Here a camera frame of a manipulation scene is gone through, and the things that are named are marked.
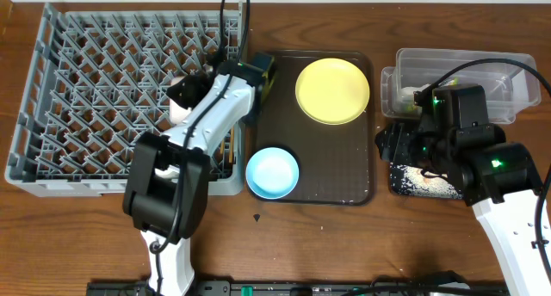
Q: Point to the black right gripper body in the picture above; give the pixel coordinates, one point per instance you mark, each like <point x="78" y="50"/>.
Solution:
<point x="408" y="146"/>

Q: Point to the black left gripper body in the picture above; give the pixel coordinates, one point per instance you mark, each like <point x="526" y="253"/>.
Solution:
<point x="196" y="91"/>

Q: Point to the white bowl with food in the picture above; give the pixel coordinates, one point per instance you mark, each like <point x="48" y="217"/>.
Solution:
<point x="176" y="111"/>

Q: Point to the green yellow snack wrapper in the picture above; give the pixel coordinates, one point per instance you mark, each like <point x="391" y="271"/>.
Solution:
<point x="450" y="81"/>

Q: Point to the yellow plate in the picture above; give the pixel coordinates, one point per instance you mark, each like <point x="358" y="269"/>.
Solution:
<point x="332" y="91"/>

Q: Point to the light blue bowl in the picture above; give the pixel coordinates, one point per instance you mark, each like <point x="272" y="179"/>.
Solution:
<point x="272" y="173"/>

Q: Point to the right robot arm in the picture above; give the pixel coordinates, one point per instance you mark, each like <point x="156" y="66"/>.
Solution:
<point x="509" y="198"/>

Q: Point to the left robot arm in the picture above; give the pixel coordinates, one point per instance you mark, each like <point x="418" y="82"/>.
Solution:
<point x="167" y="188"/>

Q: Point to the grey dishwasher rack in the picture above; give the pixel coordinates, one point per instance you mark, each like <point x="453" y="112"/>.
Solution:
<point x="96" y="82"/>

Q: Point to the clear plastic waste bin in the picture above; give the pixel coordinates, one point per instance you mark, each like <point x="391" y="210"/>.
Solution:
<point x="509" y="89"/>

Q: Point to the spilled food scraps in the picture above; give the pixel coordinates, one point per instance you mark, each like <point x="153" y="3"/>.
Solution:
<point x="409" y="181"/>

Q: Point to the dark brown serving tray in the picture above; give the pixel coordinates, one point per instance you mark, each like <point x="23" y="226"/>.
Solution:
<point x="336" y="163"/>

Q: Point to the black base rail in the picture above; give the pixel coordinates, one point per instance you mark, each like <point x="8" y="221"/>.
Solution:
<point x="228" y="288"/>

